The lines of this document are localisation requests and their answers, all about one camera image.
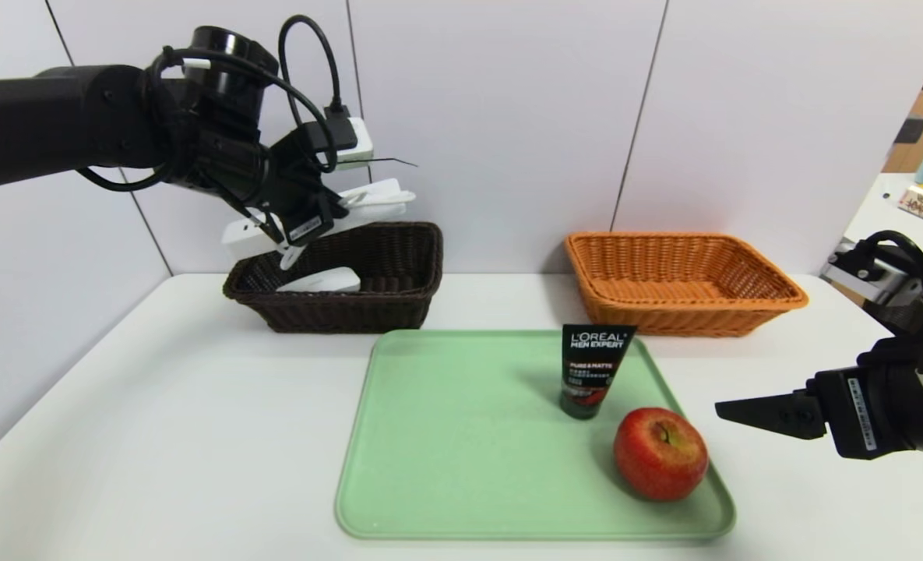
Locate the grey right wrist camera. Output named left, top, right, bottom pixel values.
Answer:
left=819, top=242, right=923, bottom=309

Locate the black right camera cable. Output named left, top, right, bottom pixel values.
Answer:
left=858, top=230, right=923, bottom=297

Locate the white oblong deli case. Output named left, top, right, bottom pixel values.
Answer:
left=277, top=267, right=362, bottom=295

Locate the dark brown wicker basket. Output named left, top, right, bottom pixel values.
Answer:
left=224, top=221, right=444, bottom=335

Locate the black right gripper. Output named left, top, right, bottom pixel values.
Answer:
left=714, top=348, right=923, bottom=460

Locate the black camera cable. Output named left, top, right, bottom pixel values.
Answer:
left=858, top=230, right=923, bottom=297
left=278, top=14, right=359, bottom=153

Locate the white power strip with cord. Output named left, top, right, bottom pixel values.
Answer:
left=222, top=178, right=417, bottom=271

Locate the orange wicker basket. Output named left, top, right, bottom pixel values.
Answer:
left=563, top=231, right=809, bottom=338

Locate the light green plastic tray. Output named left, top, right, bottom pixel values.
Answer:
left=334, top=329, right=736, bottom=541

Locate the white side table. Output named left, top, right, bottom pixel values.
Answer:
left=843, top=173, right=923, bottom=262

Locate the black left camera cable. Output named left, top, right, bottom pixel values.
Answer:
left=278, top=14, right=359, bottom=153

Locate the black L'Oreal tube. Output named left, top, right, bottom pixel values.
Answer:
left=559, top=324, right=638, bottom=422

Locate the red apple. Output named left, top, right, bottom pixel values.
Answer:
left=614, top=408, right=710, bottom=502

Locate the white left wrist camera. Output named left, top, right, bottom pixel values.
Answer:
left=335, top=117, right=374, bottom=171

